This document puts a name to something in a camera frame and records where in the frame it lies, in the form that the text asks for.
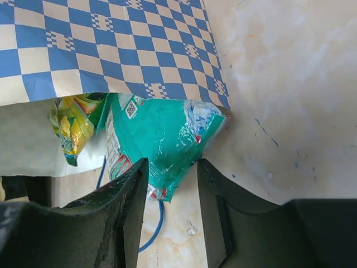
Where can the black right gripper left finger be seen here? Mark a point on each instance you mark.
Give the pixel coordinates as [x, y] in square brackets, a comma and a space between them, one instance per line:
[101, 229]

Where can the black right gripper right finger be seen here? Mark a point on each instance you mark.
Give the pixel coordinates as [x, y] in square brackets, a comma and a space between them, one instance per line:
[243, 230]

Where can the green snack packet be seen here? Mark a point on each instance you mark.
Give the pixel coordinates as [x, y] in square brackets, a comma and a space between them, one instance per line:
[74, 120]

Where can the blue checkered paper bag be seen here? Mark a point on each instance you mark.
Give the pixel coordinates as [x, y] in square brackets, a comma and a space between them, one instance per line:
[55, 49]

